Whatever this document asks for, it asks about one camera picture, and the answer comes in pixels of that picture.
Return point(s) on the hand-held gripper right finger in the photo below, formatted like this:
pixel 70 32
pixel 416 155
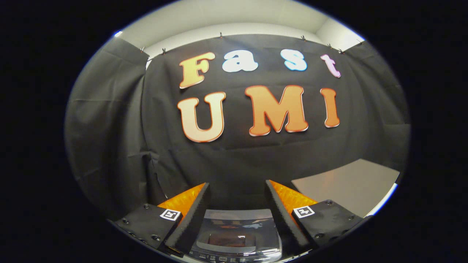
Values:
pixel 283 223

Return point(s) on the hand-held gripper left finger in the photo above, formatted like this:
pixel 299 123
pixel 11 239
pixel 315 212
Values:
pixel 193 223

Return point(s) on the dark grey washing machine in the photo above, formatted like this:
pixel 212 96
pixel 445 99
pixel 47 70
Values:
pixel 219 257

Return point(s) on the black backdrop cloth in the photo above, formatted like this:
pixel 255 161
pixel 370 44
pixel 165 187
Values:
pixel 256 149

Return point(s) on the small ceiling light panel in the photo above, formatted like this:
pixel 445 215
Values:
pixel 117 34

